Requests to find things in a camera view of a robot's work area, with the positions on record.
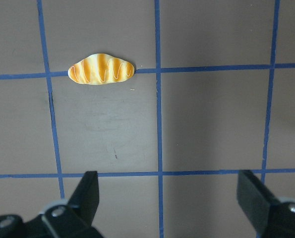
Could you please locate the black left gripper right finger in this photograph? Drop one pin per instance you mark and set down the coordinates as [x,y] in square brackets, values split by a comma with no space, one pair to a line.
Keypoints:
[270,216]

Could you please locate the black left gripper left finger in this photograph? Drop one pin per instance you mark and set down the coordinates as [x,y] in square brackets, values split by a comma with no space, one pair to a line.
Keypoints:
[74,218]

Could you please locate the yellow toy croissant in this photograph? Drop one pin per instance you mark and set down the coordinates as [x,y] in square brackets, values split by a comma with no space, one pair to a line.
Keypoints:
[100,69]

